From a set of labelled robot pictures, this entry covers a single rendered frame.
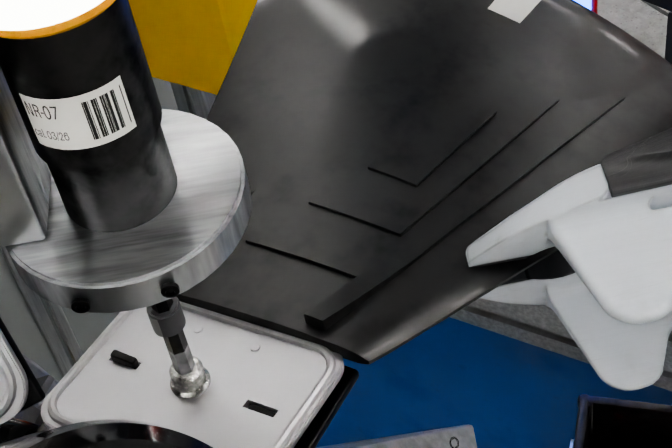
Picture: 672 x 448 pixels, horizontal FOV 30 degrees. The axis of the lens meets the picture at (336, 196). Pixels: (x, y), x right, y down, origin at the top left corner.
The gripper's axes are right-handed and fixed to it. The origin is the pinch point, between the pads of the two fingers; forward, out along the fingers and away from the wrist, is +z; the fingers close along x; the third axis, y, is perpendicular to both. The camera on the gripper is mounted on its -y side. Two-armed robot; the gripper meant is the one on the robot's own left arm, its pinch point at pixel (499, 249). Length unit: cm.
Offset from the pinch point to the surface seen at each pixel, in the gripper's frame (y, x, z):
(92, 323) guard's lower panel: -67, 95, 39
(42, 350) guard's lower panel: -61, 90, 44
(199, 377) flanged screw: 4.2, -2.3, 10.9
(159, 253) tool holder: 5.6, -11.0, 10.3
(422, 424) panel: -27, 62, 2
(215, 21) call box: -32.4, 16.3, 10.6
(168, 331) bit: 4.1, -5.0, 11.3
